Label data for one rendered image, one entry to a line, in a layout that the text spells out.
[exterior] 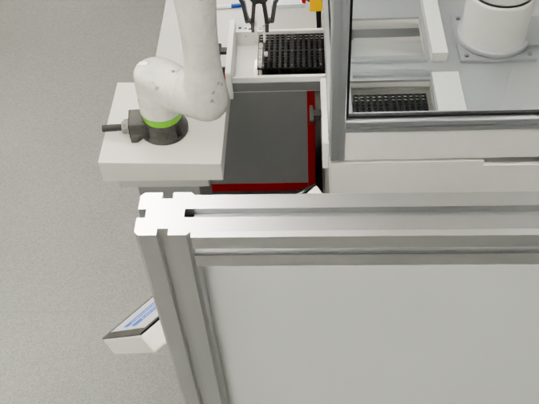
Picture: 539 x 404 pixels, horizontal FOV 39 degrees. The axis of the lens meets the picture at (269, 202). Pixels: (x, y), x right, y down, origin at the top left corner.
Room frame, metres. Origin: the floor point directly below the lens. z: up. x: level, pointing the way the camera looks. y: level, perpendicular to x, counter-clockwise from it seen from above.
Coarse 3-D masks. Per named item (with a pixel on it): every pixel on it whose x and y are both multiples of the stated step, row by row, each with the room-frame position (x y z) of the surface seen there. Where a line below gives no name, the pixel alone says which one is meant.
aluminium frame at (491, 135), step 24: (336, 0) 1.46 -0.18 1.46; (336, 24) 1.46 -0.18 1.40; (336, 48) 1.46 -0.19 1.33; (336, 72) 1.46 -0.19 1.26; (336, 96) 1.46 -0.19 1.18; (336, 120) 1.46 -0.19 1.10; (360, 120) 1.46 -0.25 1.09; (384, 120) 1.45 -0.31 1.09; (408, 120) 1.44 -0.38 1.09; (432, 120) 1.44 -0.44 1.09; (456, 120) 1.43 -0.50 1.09; (480, 120) 1.43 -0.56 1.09; (504, 120) 1.42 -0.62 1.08; (528, 120) 1.42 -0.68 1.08; (336, 144) 1.46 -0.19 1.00; (360, 144) 1.45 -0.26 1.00; (384, 144) 1.45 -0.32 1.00; (408, 144) 1.44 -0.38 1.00; (432, 144) 1.44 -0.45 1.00; (456, 144) 1.43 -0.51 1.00; (480, 144) 1.43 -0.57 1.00; (504, 144) 1.42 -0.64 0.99; (528, 144) 1.42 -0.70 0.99
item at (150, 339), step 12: (312, 192) 1.13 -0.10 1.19; (156, 324) 0.81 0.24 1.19; (108, 336) 0.92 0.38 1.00; (120, 336) 0.86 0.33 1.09; (132, 336) 0.82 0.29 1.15; (144, 336) 0.79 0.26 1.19; (156, 336) 0.79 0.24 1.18; (120, 348) 0.87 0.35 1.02; (132, 348) 0.83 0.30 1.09; (144, 348) 0.79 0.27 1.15; (156, 348) 0.77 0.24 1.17
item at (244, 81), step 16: (240, 32) 2.14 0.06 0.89; (272, 32) 2.13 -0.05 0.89; (288, 32) 2.13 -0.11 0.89; (304, 32) 2.12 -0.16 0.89; (320, 32) 2.12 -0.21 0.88; (240, 48) 2.13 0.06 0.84; (256, 48) 2.12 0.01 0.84; (240, 64) 2.04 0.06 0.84; (240, 80) 1.90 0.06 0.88; (256, 80) 1.90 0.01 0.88; (272, 80) 1.89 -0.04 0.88; (288, 80) 1.89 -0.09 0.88; (304, 80) 1.88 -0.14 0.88
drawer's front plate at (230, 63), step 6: (234, 24) 2.14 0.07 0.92; (234, 30) 2.12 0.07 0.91; (234, 36) 2.11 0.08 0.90; (228, 42) 2.04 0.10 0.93; (234, 42) 2.09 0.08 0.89; (228, 48) 2.01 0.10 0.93; (234, 48) 2.07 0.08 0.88; (228, 54) 1.98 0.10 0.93; (234, 54) 2.05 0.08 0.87; (228, 60) 1.95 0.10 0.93; (234, 60) 2.03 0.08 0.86; (228, 66) 1.92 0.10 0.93; (234, 66) 2.02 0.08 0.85; (228, 72) 1.89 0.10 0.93; (234, 72) 2.00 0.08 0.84; (228, 78) 1.88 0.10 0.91; (228, 84) 1.88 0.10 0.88; (228, 90) 1.88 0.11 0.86
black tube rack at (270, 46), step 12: (276, 36) 2.10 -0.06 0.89; (300, 36) 2.08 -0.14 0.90; (312, 36) 2.08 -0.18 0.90; (264, 48) 2.03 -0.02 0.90; (276, 48) 2.03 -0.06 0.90; (288, 48) 2.03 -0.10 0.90; (300, 48) 2.03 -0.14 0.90; (312, 48) 2.05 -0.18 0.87; (264, 60) 1.97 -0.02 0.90; (276, 60) 1.97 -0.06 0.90; (288, 60) 1.97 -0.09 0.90; (300, 60) 1.96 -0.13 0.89; (312, 60) 1.99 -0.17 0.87; (324, 60) 1.98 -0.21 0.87; (264, 72) 1.94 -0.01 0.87; (276, 72) 1.94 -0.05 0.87; (288, 72) 1.94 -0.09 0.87; (300, 72) 1.94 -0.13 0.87; (312, 72) 1.93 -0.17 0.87; (324, 72) 1.93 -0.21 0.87
